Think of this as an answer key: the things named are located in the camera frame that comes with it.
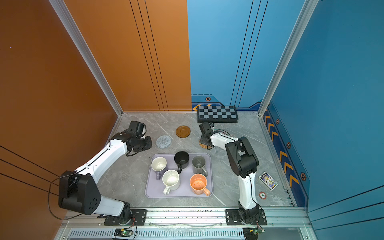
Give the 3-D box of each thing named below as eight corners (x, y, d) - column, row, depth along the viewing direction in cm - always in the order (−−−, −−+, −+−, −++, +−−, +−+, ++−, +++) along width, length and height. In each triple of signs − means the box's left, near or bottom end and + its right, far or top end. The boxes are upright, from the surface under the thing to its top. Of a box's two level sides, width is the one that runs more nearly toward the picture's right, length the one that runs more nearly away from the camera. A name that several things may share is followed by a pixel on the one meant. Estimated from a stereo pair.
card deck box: (271, 190, 84) (273, 189, 82) (258, 178, 88) (259, 176, 86) (277, 184, 86) (278, 183, 84) (264, 172, 90) (265, 171, 88)
